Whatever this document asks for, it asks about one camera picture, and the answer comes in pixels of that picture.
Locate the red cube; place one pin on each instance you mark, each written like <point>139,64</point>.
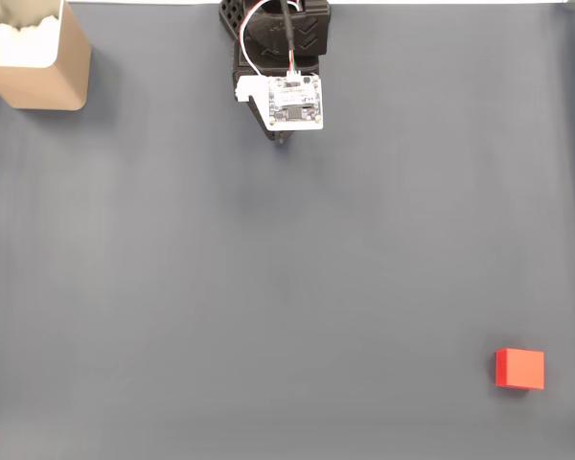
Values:
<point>522,369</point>

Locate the beige square box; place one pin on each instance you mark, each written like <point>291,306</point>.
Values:
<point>52,88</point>

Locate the dark blue-grey mat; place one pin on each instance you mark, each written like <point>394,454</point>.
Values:
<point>220,287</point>

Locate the white crumpled tissue paper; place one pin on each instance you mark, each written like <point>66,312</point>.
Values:
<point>24,45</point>

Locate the white camera circuit board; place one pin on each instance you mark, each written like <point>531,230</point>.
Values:
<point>294,103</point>

